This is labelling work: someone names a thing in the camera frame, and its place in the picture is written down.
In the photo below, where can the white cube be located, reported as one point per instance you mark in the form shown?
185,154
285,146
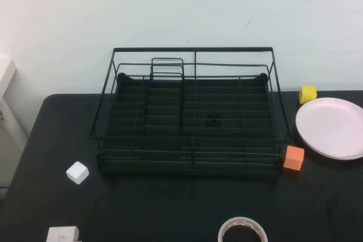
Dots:
77,172

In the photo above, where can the orange cube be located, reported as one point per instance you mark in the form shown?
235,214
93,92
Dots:
293,158

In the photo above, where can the yellow cube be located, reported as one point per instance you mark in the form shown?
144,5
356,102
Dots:
308,94

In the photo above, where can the pink round plate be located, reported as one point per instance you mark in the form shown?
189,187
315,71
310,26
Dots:
331,125

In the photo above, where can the white cabinet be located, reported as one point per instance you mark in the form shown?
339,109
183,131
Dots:
8,103

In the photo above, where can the black metal rail frame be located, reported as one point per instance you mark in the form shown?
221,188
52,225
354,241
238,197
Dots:
164,111

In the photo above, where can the white adhesive tape roll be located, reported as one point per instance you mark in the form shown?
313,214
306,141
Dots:
227,226

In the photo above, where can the white plug charger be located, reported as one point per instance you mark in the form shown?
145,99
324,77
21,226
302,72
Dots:
61,235

